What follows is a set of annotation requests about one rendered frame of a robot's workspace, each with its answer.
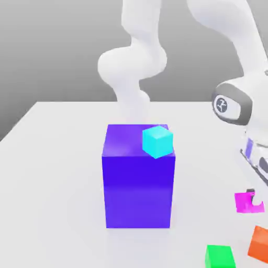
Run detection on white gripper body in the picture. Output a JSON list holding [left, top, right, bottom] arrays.
[[239, 148, 268, 198]]

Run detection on small magenta cube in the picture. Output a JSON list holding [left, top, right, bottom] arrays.
[[234, 191, 265, 214]]

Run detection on small orange cube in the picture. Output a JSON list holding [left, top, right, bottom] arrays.
[[247, 225, 268, 264]]

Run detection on small green cube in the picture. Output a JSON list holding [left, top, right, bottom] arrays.
[[204, 244, 237, 268]]

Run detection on small cyan cube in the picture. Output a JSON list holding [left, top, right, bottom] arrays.
[[141, 125, 174, 160]]

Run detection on large purple box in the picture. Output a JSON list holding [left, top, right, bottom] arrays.
[[102, 124, 176, 229]]

